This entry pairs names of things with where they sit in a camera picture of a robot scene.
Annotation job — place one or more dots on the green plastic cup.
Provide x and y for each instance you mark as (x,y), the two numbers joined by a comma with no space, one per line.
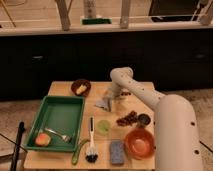
(103,127)

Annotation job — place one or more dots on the yellow food piece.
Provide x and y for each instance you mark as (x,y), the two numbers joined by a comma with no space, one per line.
(81,89)

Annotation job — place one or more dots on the blue grey sponge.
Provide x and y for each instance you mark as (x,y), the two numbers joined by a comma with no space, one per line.
(116,152)

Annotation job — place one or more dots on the black pole stand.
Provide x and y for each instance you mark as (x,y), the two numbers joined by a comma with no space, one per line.
(17,147)

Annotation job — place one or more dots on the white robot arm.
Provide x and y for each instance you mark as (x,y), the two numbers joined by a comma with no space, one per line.
(176,133)

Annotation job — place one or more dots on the wooden post right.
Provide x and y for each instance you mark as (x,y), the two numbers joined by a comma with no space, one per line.
(125,11)

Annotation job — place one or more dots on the dark monitor on shelf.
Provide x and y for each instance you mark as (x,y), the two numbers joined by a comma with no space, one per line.
(173,10)

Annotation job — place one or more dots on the wooden post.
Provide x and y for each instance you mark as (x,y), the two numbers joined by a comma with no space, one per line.
(63,13)
(125,11)

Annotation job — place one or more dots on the red yellow apple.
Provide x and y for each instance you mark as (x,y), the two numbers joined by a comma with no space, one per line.
(42,139)

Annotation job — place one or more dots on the wooden post left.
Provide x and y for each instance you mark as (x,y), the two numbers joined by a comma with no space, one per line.
(63,13)

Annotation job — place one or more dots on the grey blue towel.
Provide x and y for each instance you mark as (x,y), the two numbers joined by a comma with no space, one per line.
(104,103)

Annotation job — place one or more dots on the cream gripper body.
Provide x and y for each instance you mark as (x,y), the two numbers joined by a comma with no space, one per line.
(110,94)

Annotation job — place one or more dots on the bunch of dark grapes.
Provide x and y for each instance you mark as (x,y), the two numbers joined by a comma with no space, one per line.
(127,120)

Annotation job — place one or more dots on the orange bowl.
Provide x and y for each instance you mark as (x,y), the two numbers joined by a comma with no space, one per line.
(139,143)

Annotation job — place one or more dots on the metal fork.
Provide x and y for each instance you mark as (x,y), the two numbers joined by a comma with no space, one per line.
(65,138)

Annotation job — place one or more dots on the green plastic tray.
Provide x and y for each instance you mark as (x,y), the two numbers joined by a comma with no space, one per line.
(62,114)

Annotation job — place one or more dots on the small dark metal cup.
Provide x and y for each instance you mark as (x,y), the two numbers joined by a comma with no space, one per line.
(143,120)

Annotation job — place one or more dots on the dark brown small bowl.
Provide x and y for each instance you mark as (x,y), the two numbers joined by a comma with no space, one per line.
(77,83)

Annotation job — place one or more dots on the green white box on shelf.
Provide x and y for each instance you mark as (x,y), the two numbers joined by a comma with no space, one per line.
(95,21)

